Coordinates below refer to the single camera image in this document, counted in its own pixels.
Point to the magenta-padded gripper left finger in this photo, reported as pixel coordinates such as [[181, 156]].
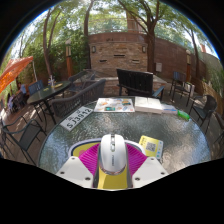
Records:
[[71, 170]]

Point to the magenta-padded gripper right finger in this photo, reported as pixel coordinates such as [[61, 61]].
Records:
[[151, 170]]

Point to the white computer mouse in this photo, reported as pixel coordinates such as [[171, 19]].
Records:
[[113, 154]]

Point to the yellow bird-shaped mouse pad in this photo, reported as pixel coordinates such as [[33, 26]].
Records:
[[112, 181]]

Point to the yellow code card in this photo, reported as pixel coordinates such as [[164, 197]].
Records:
[[151, 146]]

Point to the white license plate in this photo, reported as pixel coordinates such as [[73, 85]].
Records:
[[76, 119]]

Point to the black metal armchair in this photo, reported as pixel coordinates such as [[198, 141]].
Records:
[[26, 135]]

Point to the green packet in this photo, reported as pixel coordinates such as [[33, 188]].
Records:
[[183, 115]]

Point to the small white blue box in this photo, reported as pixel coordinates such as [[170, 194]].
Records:
[[169, 109]]

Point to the dark wicker chair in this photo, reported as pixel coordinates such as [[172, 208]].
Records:
[[80, 98], [80, 76]]

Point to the colourful printed sheet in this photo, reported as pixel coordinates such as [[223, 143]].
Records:
[[114, 105]]

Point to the dark round patio table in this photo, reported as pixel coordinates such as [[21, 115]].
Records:
[[46, 91]]

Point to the dark mesh armchair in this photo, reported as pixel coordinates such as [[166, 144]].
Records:
[[206, 106]]

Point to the black slatted wooden chair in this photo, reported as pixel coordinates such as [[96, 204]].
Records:
[[135, 81]]

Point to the blue slatted chair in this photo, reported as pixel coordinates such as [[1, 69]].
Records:
[[35, 87]]

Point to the white bag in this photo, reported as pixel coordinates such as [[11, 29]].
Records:
[[190, 88]]

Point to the person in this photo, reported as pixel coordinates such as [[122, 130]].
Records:
[[22, 89]]

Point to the blue metal chair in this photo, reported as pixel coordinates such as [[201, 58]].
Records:
[[178, 78]]

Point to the orange patio umbrella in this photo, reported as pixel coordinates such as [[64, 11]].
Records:
[[15, 71]]

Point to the tree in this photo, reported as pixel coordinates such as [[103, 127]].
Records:
[[45, 41], [86, 23], [150, 45]]

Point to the white wall box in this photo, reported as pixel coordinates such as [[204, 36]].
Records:
[[158, 67]]

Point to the wooden lamp post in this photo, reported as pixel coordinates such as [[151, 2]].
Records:
[[69, 58], [188, 66]]

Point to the wall lamp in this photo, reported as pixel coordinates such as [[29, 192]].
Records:
[[144, 49], [94, 49]]

